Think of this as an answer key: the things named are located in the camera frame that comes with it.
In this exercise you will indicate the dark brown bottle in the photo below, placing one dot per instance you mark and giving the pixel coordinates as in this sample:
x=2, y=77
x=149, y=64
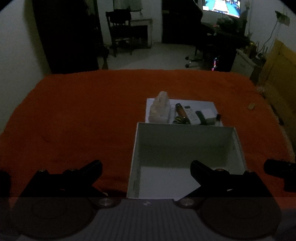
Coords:
x=180, y=111

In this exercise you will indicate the white low cabinet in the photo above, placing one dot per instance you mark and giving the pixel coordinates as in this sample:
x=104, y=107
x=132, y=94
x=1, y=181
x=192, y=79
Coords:
x=242, y=64

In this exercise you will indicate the small tan scrap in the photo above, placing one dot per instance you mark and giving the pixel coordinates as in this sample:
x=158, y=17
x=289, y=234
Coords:
x=251, y=106

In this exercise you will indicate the yellow cardboard sheet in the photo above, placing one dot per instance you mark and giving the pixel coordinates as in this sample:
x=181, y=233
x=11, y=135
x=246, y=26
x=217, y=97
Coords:
x=279, y=76

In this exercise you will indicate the soft tissue pack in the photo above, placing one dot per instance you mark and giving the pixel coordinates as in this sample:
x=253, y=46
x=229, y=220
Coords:
x=159, y=109

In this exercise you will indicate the dark wooden cabinet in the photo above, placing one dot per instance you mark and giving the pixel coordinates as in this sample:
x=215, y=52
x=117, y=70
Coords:
x=67, y=34

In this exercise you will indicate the lit computer monitor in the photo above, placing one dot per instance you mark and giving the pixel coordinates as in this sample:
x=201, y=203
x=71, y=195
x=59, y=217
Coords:
x=222, y=7

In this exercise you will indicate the white remote control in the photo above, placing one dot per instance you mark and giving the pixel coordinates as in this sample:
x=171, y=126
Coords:
x=192, y=115

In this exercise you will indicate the dark computer desk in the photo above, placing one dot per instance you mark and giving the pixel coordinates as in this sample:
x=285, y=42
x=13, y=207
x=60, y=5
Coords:
x=229, y=39

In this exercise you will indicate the white box lid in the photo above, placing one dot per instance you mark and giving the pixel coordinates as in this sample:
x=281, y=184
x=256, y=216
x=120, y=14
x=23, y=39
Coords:
x=196, y=103

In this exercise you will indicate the lit computer case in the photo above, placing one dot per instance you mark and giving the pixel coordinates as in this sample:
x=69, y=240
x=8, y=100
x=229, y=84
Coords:
x=215, y=63

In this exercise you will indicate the white storage box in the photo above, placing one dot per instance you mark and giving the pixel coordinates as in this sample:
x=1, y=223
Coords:
x=185, y=148

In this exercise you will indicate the dark wooden chair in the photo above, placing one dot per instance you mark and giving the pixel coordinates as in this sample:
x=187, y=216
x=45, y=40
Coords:
x=119, y=25

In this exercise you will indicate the orange cloth covered desktop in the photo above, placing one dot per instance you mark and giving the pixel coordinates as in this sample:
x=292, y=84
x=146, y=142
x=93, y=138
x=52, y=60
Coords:
x=81, y=111

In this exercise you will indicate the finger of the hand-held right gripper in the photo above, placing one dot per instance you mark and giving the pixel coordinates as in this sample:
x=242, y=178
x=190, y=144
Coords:
x=275, y=166

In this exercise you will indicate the black office chair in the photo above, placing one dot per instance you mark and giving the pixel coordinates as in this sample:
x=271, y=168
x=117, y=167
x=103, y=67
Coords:
x=198, y=34

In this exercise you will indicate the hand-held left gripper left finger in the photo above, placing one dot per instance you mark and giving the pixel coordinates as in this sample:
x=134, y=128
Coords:
x=98, y=168

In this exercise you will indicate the white power adapter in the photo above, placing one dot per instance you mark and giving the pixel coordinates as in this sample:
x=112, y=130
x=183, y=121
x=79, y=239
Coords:
x=208, y=114

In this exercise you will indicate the dark side table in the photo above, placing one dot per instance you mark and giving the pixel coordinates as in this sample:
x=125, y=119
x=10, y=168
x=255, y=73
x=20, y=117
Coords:
x=141, y=32

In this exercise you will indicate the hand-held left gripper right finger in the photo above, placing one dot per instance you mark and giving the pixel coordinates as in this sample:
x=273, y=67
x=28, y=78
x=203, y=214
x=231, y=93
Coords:
x=194, y=168

